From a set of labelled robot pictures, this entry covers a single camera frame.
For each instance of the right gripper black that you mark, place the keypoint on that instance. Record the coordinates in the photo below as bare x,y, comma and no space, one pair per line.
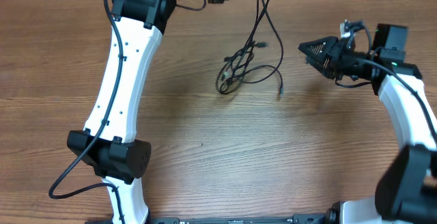
331,70

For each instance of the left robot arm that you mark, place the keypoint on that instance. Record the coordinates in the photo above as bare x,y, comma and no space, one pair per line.
108,140

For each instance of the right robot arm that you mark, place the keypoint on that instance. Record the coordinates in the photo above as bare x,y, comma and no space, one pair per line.
401,195

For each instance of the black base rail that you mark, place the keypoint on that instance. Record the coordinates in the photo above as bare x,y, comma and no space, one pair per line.
235,220

